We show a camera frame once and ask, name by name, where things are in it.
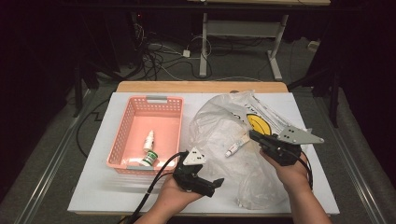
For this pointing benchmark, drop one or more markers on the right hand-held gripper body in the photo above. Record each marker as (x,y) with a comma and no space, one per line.
(283,152)

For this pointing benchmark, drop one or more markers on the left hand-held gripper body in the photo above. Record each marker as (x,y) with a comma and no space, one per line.
(193,180)

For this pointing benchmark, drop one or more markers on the clear smiley plastic bag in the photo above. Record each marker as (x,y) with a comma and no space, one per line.
(218,130)

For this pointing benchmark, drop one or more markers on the small green-capped bottle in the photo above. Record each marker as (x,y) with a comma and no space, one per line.
(150,158)

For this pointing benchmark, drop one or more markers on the white dropper bottle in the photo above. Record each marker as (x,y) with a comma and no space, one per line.
(149,141)

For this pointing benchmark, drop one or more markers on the pink plastic basket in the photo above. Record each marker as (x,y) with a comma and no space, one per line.
(149,121)

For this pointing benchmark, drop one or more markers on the person's left hand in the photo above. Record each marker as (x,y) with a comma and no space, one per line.
(174,197)

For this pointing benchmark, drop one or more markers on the person's right hand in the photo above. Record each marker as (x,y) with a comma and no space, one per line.
(292,177)

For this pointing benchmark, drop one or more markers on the black metal stand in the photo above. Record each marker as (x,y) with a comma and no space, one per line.
(334,99)
(77,93)

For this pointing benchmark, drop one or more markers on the white foam board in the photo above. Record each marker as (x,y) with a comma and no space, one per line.
(93,186)

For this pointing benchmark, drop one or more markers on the white-legged desk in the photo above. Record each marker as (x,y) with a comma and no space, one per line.
(204,46)

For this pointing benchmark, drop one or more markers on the beige power strip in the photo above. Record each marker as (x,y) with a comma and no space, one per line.
(313,46)

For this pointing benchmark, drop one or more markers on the white power adapter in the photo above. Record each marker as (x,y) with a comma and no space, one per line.
(186,53)

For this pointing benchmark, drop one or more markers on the dark equipment box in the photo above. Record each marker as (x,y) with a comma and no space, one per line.
(124,37)

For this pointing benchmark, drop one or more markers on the metal floor rail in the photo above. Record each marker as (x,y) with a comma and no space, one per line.
(49,168)
(361,180)

